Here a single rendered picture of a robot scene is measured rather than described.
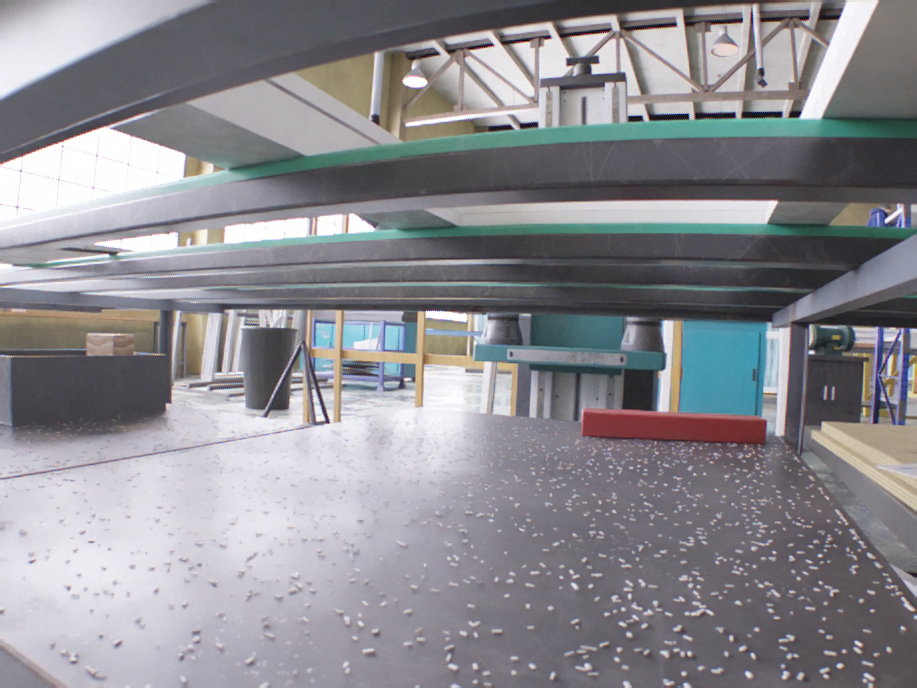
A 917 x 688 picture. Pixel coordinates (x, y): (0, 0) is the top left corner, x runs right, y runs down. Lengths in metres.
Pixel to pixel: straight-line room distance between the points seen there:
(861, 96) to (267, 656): 0.39
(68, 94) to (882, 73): 0.32
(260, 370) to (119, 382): 4.68
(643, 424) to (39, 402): 0.92
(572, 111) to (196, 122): 2.10
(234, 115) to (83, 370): 0.68
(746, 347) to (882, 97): 4.74
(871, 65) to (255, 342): 5.55
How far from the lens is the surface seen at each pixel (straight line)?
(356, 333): 10.08
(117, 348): 1.09
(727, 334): 5.04
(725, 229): 0.62
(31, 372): 0.97
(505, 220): 0.67
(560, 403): 2.25
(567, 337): 2.15
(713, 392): 5.05
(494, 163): 0.36
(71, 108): 0.22
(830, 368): 4.89
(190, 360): 10.39
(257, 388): 5.73
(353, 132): 0.54
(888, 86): 0.33
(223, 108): 0.39
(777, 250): 0.62
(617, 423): 0.95
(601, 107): 2.40
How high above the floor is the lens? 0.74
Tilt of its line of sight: 2 degrees down
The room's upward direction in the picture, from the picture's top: 2 degrees clockwise
